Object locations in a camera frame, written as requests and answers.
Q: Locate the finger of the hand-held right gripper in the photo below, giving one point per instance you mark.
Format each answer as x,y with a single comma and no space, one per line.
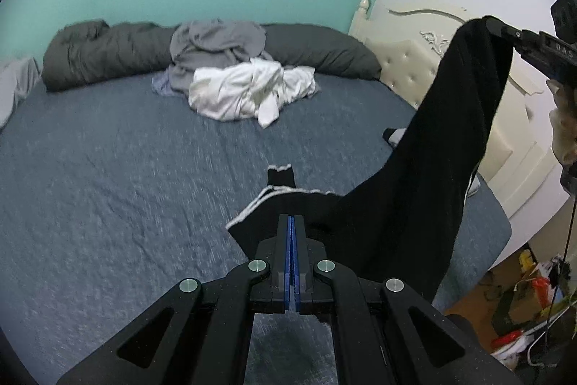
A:
518,35

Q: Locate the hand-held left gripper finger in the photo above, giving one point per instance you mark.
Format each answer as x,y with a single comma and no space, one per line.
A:
295,258
289,258

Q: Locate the black sweater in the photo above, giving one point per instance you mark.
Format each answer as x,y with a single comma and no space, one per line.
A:
405,186

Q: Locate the person's right hand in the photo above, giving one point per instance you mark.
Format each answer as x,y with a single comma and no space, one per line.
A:
565,123

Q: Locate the cream tufted headboard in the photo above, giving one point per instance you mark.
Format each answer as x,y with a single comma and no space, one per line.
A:
401,60

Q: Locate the white crumpled garment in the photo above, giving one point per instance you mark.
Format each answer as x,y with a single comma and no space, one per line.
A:
225,92

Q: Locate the bed with blue sheet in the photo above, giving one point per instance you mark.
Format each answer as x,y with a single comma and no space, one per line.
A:
112,186

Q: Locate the yellow packet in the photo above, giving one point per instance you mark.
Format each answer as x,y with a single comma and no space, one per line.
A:
526,261

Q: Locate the long red packet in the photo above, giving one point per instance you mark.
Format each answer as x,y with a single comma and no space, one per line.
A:
509,341

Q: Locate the grey crumpled garment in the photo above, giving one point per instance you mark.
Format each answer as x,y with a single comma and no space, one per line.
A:
212,42

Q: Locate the cardboard box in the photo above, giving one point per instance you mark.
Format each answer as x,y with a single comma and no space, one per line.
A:
525,301

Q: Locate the orange red packet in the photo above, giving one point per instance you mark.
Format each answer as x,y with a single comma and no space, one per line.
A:
542,288

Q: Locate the dark grey duvet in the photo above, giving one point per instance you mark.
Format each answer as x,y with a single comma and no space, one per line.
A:
90,55

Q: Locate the pale crumpled cloth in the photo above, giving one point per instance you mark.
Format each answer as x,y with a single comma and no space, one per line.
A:
16,87

